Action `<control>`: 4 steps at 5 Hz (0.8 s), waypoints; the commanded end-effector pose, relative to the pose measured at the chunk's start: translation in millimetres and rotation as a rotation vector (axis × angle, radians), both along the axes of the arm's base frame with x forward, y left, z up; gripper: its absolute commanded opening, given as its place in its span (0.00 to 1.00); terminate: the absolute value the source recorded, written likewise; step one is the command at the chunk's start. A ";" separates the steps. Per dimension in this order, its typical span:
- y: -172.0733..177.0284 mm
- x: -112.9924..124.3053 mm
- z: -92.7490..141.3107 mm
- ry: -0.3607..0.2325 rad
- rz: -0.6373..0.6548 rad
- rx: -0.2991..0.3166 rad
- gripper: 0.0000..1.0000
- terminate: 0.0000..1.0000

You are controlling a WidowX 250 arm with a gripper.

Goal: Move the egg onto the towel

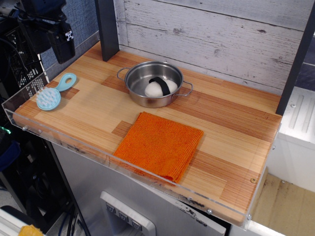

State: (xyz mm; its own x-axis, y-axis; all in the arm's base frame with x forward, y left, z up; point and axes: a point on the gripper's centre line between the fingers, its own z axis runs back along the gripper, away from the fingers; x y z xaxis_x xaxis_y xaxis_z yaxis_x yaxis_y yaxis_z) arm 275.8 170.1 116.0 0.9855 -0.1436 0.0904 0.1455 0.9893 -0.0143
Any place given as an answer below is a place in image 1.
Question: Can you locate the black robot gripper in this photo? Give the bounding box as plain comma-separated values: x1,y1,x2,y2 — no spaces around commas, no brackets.
18,0,75,64

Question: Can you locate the small stainless steel pot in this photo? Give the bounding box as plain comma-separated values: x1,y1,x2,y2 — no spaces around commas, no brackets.
117,61,193,108

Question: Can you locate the white plush egg black band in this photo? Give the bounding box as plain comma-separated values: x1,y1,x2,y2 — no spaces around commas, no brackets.
145,77,178,97

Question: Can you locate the orange folded towel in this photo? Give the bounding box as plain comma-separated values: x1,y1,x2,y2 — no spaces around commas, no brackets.
114,112,204,183

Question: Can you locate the blue fabric divider panel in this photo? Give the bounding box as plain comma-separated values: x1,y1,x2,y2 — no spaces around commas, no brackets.
40,0,99,70

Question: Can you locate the black perforated crate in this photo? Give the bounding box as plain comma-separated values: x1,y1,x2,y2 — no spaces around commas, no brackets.
0,22,45,102

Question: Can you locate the light blue scalp brush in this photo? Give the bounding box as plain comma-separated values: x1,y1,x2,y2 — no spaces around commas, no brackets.
36,73,77,111

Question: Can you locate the silver cabinet with dispenser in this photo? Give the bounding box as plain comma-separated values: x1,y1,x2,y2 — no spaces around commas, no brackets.
52,144,231,236

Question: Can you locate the clear acrylic table guard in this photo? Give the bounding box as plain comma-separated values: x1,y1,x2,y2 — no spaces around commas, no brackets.
3,72,281,228

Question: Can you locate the white ribbed side unit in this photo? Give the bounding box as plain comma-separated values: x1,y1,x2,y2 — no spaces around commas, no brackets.
266,87,315,192

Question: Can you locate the dark grey left post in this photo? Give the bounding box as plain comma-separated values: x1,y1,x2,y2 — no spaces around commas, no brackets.
95,0,120,61

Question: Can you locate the dark grey post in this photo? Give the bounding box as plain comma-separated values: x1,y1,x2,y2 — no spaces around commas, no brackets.
95,0,120,61
276,1,315,116

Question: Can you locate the dark grey right post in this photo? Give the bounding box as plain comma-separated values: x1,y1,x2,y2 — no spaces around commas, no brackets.
276,1,315,116

